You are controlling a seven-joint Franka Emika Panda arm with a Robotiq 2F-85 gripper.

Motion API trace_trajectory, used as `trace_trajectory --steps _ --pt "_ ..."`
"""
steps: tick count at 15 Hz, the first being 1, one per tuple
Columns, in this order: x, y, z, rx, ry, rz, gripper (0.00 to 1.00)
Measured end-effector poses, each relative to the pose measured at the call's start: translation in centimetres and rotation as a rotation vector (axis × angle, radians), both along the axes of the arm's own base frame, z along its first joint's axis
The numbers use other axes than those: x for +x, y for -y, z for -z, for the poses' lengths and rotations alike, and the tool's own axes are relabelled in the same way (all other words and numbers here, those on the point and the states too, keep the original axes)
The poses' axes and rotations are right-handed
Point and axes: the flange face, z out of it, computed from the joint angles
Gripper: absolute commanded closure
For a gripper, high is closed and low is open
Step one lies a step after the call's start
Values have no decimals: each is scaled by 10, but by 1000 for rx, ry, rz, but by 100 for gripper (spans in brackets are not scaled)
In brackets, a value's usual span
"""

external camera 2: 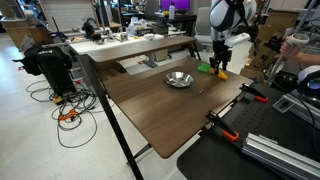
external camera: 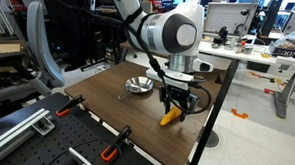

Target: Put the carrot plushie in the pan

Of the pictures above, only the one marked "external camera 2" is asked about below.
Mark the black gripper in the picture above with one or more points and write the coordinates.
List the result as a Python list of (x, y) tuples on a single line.
[(221, 50)]

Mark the orange carrot plushie green leaves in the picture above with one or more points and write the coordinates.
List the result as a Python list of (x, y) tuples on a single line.
[(222, 75)]

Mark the white VR controller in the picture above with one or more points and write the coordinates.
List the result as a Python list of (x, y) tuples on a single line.
[(298, 39)]

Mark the person's bare forearm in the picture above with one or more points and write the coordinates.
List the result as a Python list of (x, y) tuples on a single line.
[(310, 58)]

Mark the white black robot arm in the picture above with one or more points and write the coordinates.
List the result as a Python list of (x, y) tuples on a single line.
[(221, 13)]

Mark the small stainless steel pan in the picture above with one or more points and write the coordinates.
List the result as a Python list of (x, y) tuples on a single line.
[(179, 79)]

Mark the person's bare hand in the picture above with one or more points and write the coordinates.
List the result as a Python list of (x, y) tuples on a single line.
[(289, 50)]

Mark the black orange-tipped spring clamp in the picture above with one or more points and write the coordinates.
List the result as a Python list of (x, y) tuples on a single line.
[(220, 123), (248, 89)]

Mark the brown cardboard box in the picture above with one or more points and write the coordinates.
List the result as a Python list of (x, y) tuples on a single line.
[(20, 35), (278, 23), (258, 63)]

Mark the white office chair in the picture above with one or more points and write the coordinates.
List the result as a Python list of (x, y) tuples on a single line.
[(203, 23)]

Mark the grey metal stand pole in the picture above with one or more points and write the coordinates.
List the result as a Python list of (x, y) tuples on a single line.
[(274, 70)]

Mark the white bottle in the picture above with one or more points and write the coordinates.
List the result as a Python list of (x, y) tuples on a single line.
[(172, 11)]

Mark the monitor with purple screen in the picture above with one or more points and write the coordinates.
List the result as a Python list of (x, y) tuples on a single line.
[(175, 4)]

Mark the small white bowl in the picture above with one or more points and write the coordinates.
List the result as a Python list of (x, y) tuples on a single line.
[(149, 36)]

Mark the black perforated mounting board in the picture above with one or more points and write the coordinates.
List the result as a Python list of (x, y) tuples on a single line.
[(266, 123)]

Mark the silver metal plate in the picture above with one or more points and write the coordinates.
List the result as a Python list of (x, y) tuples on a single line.
[(284, 105)]

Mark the wood top desk black legs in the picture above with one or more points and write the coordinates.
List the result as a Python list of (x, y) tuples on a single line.
[(140, 46)]

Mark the clear plastic bag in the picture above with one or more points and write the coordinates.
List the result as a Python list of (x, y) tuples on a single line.
[(138, 23)]

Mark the black work table leg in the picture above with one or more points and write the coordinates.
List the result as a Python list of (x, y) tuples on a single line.
[(142, 151)]

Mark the black desktop device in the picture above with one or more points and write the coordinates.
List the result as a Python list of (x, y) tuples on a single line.
[(89, 29)]

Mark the black computer tower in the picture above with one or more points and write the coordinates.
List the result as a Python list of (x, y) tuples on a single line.
[(58, 75)]

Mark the black backpack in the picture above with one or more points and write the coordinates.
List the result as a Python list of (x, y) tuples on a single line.
[(30, 60)]

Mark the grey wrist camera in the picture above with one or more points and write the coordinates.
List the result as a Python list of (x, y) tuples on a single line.
[(237, 39)]

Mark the silver aluminium extrusion rail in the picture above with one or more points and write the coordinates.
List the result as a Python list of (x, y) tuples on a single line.
[(276, 155)]

